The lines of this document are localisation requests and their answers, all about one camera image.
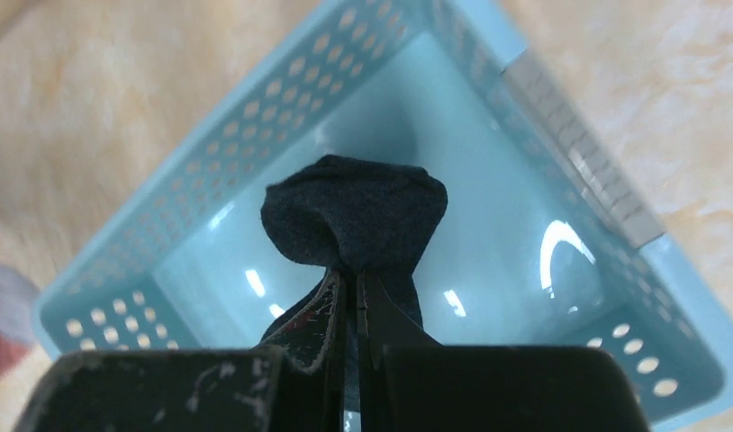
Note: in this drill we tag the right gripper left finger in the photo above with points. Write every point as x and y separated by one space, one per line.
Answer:
292 381

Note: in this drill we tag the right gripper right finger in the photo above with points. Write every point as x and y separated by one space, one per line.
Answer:
410 382

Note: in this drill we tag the dark navy sock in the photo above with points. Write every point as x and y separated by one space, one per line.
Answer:
350 216

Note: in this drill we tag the light blue plastic basket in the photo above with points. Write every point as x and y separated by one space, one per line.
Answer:
544 241

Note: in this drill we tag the pink patterned sock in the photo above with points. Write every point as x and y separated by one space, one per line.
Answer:
17 296

